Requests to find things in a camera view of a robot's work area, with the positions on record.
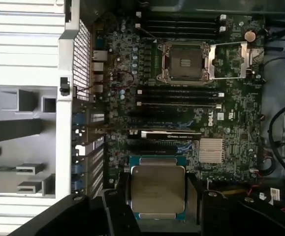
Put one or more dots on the green motherboard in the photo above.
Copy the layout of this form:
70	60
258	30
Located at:
243	110

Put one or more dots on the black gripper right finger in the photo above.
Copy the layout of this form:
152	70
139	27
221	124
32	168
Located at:
231	216

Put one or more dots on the CPU socket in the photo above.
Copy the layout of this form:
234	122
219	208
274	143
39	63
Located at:
185	61

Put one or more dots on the open grey PC case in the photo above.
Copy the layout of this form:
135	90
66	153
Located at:
66	123

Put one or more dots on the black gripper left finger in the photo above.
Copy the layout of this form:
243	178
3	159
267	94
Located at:
88	216

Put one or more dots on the silver chipset heatsink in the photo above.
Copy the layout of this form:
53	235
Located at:
211	150

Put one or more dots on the expansion slot with blue latch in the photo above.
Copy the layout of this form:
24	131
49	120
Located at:
157	147
162	123

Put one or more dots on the silver CPU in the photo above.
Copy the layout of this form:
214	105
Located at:
157	189

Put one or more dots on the black graphics card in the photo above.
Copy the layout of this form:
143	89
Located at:
171	135

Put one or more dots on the metal socket cover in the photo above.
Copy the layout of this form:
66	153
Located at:
211	64

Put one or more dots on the grey parts rack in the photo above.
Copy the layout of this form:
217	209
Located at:
14	130

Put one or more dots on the RAM slot with white clips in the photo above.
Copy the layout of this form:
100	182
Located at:
181	27
179	93
179	105
181	16

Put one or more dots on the silver rear port block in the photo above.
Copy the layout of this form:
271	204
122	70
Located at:
100	66

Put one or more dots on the black RAM slot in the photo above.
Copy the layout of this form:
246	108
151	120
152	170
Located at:
179	87
179	99
181	22
181	33

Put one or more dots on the round coin battery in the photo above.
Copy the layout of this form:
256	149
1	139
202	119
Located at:
250	36

